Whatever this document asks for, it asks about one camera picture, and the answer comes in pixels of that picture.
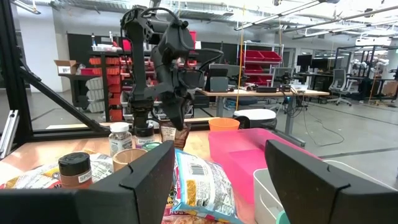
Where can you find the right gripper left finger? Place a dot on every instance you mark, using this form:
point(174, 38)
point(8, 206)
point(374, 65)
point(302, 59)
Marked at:
point(124, 199)

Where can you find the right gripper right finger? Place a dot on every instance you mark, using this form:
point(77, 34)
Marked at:
point(320, 196)

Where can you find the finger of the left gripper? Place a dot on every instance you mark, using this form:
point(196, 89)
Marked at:
point(184, 109)
point(170, 109)

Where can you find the brown food pouch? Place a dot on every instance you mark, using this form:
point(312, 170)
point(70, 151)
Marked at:
point(169, 133)

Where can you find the purple-label jar black lid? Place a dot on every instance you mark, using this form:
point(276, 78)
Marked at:
point(144, 130)

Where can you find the tan open-top spice jar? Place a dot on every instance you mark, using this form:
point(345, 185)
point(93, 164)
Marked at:
point(124, 161)

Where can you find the orange spice jar black lid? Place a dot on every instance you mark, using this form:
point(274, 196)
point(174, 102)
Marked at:
point(74, 168)

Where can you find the herb jar with white lid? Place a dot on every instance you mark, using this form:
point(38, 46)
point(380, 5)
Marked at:
point(119, 140)

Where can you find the blue ramen noodle packet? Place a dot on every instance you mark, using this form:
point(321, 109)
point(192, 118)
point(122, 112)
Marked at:
point(202, 183)

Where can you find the yellow-edged white ramen packet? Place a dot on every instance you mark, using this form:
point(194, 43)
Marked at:
point(37, 177)

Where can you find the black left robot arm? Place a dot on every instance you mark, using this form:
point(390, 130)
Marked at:
point(136, 62)

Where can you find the orange plastic bowl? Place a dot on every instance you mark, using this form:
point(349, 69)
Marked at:
point(224, 124)

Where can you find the grey monitor back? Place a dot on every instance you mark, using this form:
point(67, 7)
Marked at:
point(219, 84)

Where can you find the teal plastic bin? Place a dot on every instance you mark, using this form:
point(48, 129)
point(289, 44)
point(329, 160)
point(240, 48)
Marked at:
point(282, 219)

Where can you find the white plastic bin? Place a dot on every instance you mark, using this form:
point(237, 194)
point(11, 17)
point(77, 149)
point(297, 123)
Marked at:
point(264, 193)

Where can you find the long wooden desk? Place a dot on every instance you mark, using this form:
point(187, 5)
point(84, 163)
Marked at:
point(248, 93)

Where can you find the white trash can black bag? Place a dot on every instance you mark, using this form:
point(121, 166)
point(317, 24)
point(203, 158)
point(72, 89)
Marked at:
point(255, 114)

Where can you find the pink plastic tray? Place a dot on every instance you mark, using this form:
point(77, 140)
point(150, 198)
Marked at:
point(242, 155)

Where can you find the shelf with red bins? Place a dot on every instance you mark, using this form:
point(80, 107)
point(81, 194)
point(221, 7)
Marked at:
point(258, 56)

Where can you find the cardboard box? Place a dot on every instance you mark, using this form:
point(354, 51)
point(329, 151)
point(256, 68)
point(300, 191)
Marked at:
point(66, 68)

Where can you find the grey office chair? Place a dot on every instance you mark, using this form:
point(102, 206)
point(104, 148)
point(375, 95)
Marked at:
point(339, 81)

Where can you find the silver aluminium bracket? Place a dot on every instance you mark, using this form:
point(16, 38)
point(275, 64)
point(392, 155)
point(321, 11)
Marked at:
point(9, 133)

